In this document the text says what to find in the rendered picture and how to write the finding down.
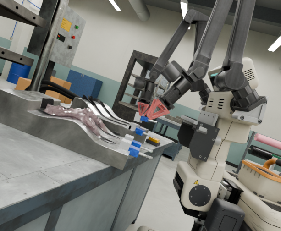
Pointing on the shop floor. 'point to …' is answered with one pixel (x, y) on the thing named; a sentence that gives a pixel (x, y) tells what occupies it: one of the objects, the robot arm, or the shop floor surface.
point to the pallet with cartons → (22, 84)
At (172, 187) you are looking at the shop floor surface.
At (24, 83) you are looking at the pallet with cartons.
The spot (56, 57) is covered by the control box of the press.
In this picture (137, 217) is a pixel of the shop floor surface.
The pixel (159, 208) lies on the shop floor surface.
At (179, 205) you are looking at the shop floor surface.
